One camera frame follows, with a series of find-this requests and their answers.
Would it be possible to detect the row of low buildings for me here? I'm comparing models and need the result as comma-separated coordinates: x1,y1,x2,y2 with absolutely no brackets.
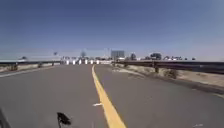
162,55,197,62

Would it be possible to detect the white painted edge line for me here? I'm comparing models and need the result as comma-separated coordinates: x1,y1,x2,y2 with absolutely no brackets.
0,65,58,79

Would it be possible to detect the dry bush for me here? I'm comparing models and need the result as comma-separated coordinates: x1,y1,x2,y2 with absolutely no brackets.
163,68,180,80

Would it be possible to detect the grey asphalt road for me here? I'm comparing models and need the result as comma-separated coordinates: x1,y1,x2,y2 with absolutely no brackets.
0,63,224,128

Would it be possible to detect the row of white barriers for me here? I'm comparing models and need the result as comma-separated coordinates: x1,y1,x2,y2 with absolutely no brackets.
64,58,113,66

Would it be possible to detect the metal guardrail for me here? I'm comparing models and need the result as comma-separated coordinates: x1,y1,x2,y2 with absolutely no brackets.
113,59,224,76
0,59,63,72

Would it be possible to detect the grey building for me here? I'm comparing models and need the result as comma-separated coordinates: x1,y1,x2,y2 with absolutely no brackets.
110,49,126,61

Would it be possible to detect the yellow painted line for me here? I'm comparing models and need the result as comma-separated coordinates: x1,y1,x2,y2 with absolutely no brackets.
91,64,128,128

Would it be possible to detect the white scrap of litter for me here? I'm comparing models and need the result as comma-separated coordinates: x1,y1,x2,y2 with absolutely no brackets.
92,102,104,108

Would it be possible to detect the small dark tree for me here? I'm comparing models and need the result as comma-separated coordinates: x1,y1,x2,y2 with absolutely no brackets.
129,52,137,61

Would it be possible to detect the sandy verge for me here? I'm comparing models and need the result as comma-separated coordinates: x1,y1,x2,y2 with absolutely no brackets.
0,62,56,73
111,63,224,96

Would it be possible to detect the dark broad tree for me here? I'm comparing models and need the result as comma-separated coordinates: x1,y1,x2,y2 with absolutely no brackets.
149,52,163,61

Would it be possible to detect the bare tree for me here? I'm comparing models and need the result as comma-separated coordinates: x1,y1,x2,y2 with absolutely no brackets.
79,50,87,61

